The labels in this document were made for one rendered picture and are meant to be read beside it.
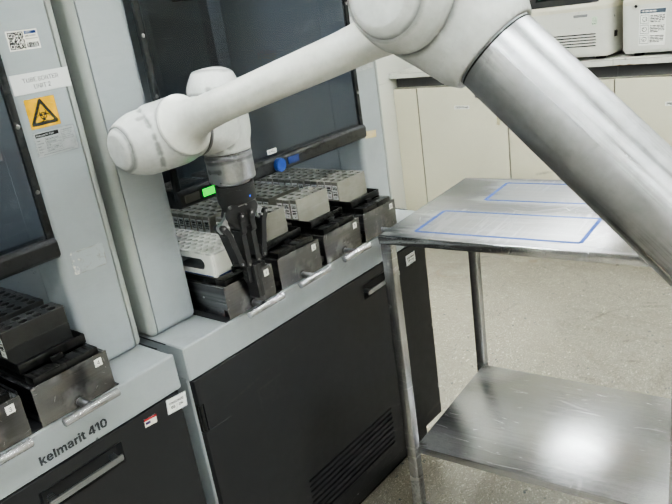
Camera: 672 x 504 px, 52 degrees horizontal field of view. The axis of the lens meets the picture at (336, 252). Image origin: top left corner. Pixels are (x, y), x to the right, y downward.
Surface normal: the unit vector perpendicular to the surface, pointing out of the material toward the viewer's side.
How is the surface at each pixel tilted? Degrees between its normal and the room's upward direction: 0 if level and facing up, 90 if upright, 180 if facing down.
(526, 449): 0
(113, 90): 90
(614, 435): 0
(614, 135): 61
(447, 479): 0
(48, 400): 90
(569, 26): 90
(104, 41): 90
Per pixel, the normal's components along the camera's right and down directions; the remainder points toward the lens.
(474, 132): -0.62, 0.35
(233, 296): 0.77, 0.11
